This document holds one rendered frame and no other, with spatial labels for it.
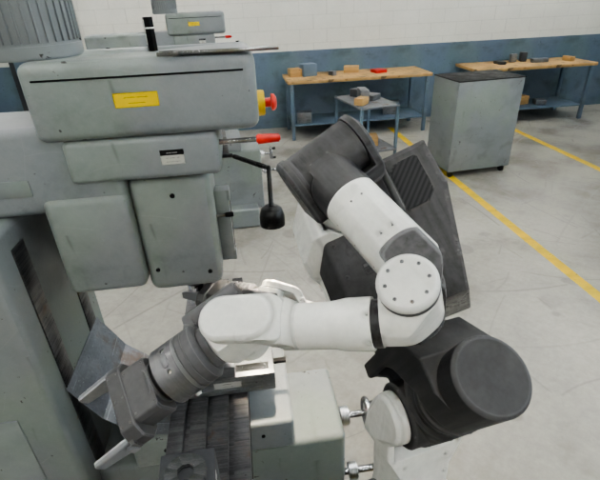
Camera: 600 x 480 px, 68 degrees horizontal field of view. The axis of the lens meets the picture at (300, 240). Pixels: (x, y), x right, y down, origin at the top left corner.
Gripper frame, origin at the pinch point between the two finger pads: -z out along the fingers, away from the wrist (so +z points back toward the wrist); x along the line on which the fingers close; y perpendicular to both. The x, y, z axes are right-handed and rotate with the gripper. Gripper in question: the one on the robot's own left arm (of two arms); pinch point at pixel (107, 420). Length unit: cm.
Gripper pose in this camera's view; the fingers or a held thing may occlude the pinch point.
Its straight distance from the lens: 76.0
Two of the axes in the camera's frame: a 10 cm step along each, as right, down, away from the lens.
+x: -4.9, -6.7, 5.6
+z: 8.2, -5.8, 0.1
